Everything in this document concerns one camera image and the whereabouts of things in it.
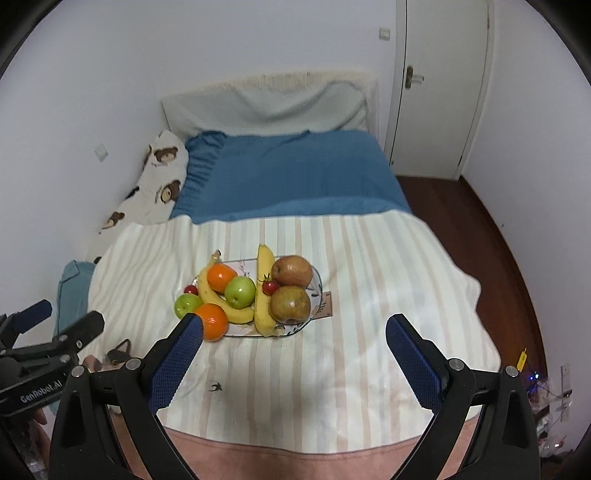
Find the blue bed sheet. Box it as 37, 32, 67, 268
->
169, 130, 413, 225

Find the floral print plate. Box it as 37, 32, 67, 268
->
182, 258, 322, 339

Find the green apple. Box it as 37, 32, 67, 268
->
174, 293, 204, 320
225, 275, 256, 309

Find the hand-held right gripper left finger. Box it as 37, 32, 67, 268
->
50, 312, 204, 480

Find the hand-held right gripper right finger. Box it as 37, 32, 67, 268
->
385, 314, 541, 480

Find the striped blanket with pink border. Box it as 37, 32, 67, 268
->
88, 210, 502, 480

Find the white door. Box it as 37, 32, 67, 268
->
385, 0, 495, 181

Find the teal cushion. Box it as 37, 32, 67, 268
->
53, 260, 95, 340

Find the orange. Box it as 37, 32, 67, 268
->
207, 264, 238, 293
194, 303, 229, 342

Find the bear print pillow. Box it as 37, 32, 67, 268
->
88, 130, 189, 266

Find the greenish brown apple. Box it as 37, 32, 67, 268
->
270, 286, 311, 324

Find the red brown apple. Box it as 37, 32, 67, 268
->
271, 255, 314, 289

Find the person's left hand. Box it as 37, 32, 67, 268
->
28, 407, 51, 462

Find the grey pillow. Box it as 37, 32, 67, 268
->
161, 70, 379, 139

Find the curved yellow banana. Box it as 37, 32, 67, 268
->
196, 253, 256, 324

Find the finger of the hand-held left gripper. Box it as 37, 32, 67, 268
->
53, 311, 105, 356
9, 300, 53, 333

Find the straight yellow banana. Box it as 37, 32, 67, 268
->
254, 244, 280, 337

